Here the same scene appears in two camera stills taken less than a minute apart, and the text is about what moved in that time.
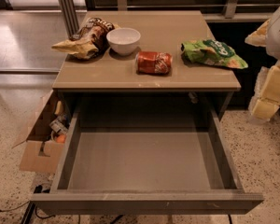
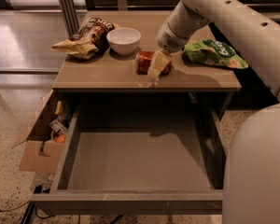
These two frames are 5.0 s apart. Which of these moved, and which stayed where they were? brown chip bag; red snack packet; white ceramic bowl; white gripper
Moved: white gripper
Stayed: brown chip bag; white ceramic bowl; red snack packet
